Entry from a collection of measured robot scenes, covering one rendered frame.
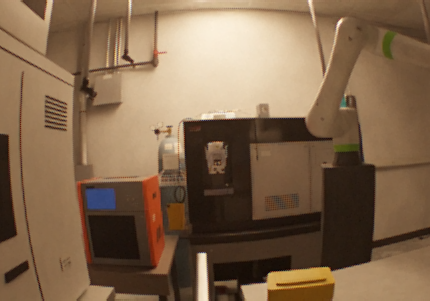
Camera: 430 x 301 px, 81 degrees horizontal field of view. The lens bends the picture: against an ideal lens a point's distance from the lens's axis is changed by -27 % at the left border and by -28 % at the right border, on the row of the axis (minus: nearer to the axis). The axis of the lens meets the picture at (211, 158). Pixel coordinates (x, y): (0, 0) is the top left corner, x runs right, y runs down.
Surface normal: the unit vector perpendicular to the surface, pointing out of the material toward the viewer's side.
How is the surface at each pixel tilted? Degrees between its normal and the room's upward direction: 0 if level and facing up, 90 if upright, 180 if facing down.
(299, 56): 90
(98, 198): 90
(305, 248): 90
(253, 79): 90
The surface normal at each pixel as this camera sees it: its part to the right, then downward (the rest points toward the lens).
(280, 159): 0.03, 0.01
